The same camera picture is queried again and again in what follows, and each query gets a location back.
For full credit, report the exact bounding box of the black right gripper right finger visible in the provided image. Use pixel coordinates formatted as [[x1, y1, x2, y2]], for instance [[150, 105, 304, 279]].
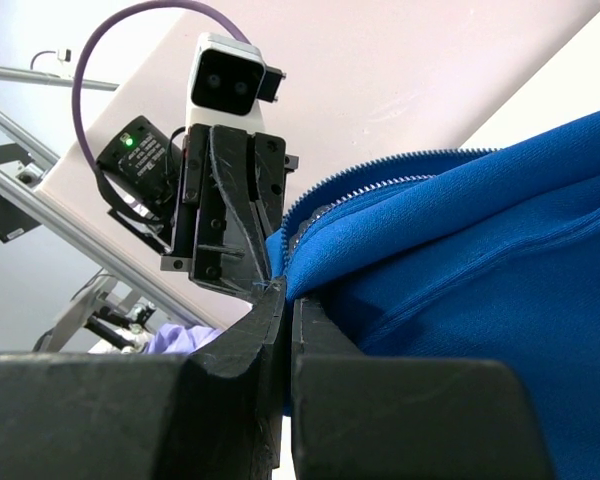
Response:
[[291, 298, 554, 479]]

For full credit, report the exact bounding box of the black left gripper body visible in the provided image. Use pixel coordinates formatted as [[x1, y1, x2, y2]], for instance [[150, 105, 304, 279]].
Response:
[[96, 116, 299, 293]]

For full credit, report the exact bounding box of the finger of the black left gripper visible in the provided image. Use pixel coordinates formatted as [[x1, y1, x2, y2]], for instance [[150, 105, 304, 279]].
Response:
[[209, 125, 271, 300], [247, 133, 286, 280]]

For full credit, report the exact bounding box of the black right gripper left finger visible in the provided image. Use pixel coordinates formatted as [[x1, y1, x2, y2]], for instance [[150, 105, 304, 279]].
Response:
[[0, 279, 288, 479]]

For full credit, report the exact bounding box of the blue jacket white lining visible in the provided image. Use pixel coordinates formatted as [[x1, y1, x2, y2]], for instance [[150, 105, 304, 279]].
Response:
[[266, 111, 600, 479]]

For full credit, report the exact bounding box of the purple gloved hand background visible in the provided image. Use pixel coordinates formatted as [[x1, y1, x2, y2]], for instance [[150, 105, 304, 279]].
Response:
[[144, 323, 223, 355]]

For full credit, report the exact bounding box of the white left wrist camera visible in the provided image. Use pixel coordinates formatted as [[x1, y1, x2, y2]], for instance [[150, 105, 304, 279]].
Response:
[[184, 32, 286, 133]]

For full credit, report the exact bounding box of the aluminium frame struts background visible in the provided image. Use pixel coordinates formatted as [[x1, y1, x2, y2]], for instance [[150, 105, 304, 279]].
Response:
[[0, 47, 206, 354]]

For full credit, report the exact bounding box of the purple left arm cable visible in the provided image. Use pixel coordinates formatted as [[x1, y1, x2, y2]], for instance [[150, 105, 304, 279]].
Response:
[[74, 0, 254, 174]]

